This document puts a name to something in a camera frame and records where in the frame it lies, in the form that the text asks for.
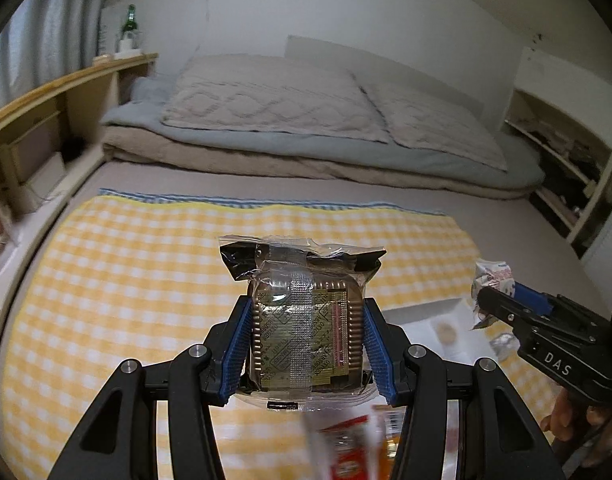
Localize grey bed sheet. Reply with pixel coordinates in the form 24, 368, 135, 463
0, 160, 589, 321

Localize red snack packet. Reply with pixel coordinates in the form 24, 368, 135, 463
317, 412, 383, 480

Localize beige folded futon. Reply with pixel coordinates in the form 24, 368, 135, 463
102, 125, 537, 202

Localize white wall shelf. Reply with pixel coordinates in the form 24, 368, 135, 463
501, 45, 612, 262

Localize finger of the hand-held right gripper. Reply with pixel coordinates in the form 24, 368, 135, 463
476, 287, 528, 335
511, 281, 558, 318

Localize grey quilted pillows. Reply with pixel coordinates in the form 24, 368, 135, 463
100, 77, 547, 192

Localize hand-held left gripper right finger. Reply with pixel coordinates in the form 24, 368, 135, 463
363, 297, 569, 480

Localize yellow checked mat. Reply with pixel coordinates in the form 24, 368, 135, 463
0, 189, 562, 480

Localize clear purple candy packet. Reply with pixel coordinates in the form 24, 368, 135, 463
488, 334, 520, 362

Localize wooden shelf unit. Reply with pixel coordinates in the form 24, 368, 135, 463
0, 52, 159, 313

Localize beige quilted pillow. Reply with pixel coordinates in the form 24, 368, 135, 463
161, 54, 393, 144
360, 80, 510, 172

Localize small white box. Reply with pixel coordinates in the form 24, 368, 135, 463
116, 32, 143, 57

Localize grey curtain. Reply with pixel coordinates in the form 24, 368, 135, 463
0, 0, 110, 127

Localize beige round waffle packet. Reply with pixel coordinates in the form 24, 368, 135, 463
433, 321, 460, 347

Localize white headboard panel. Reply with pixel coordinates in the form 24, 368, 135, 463
285, 35, 488, 117

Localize white upright board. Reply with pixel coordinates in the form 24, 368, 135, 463
98, 5, 122, 59

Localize orange snack packet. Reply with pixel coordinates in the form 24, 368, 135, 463
370, 405, 407, 480

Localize person's right hand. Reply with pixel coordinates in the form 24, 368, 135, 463
540, 387, 612, 468

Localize white patterned snack packet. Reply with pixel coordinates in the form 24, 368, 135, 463
470, 258, 518, 332

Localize brown cardboard box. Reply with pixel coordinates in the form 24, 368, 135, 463
10, 124, 67, 197

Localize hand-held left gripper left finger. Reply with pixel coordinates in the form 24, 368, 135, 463
46, 295, 254, 480

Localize white cardboard box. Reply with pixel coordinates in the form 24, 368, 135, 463
385, 297, 503, 367

